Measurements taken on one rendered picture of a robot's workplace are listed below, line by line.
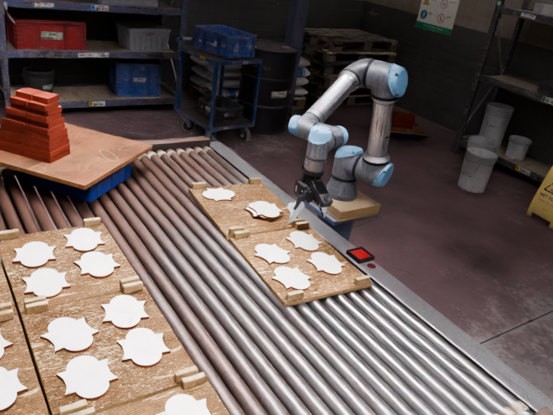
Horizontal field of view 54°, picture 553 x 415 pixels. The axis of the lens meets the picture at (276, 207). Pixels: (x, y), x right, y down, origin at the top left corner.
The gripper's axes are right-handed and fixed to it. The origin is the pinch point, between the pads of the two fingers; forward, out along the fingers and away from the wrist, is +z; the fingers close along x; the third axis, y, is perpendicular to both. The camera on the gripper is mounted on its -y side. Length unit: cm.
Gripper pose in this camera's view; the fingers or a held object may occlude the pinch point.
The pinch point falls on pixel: (308, 221)
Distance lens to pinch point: 201.3
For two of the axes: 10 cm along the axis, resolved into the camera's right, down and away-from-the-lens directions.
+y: -4.9, -4.5, 7.5
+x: -8.6, 1.1, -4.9
